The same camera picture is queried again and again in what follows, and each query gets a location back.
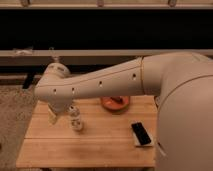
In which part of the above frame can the wooden table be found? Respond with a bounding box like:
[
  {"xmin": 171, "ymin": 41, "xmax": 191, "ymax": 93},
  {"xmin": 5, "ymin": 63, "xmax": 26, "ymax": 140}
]
[{"xmin": 16, "ymin": 96, "xmax": 156, "ymax": 168}]

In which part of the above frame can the brown food piece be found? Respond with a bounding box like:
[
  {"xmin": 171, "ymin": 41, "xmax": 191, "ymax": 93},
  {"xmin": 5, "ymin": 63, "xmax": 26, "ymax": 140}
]
[{"xmin": 111, "ymin": 97, "xmax": 123, "ymax": 102}]

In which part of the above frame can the orange bowl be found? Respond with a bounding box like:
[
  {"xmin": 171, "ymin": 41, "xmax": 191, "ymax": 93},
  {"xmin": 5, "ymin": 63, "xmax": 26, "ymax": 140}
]
[{"xmin": 100, "ymin": 96, "xmax": 130, "ymax": 112}]

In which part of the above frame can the black smartphone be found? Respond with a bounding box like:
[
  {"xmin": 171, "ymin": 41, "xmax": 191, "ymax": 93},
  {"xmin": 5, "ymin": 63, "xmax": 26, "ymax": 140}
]
[{"xmin": 131, "ymin": 122, "xmax": 147, "ymax": 137}]

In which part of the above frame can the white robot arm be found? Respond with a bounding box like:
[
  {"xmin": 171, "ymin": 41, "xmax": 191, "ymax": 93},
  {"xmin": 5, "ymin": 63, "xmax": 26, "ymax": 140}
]
[{"xmin": 35, "ymin": 51, "xmax": 213, "ymax": 171}]

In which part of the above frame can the wooden rail beam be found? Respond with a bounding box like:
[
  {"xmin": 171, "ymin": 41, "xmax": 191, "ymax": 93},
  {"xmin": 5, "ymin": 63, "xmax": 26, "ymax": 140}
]
[{"xmin": 0, "ymin": 49, "xmax": 213, "ymax": 67}]

